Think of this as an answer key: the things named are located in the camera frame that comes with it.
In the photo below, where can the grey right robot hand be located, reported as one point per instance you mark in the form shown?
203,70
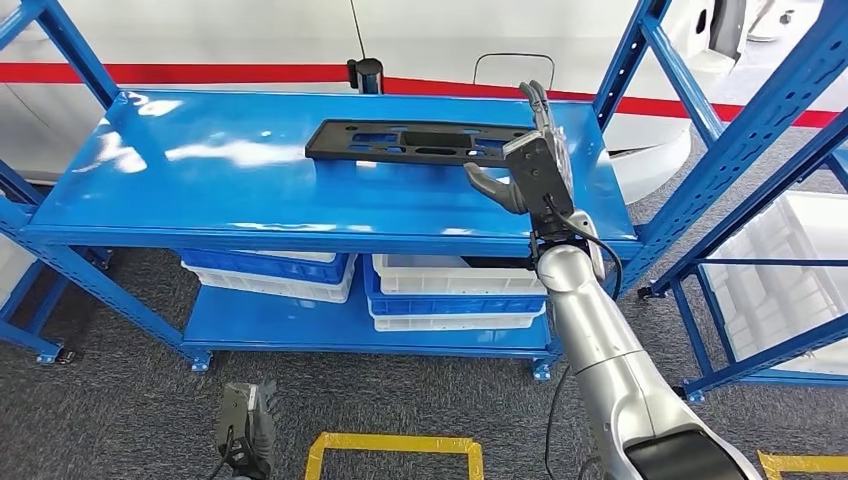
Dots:
493,189

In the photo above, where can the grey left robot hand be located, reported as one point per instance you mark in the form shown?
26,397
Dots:
265,424

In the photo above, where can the long black plastic part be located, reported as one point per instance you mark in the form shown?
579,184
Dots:
424,140

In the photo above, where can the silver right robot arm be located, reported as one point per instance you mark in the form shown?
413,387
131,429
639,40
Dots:
596,331

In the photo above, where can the yellow tape floor square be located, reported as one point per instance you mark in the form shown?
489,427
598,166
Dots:
802,464
397,442

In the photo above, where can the chrome stanchion base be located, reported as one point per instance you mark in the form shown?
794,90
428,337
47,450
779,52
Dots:
768,23

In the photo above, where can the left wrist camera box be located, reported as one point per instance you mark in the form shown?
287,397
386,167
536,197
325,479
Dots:
235,417

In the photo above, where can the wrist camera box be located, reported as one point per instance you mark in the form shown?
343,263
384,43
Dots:
536,175
235,417

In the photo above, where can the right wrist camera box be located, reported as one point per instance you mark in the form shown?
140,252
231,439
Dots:
536,175

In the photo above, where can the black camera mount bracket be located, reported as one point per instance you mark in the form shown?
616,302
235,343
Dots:
553,235

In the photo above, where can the black chrome stanchion post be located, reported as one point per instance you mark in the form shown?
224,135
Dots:
366,74

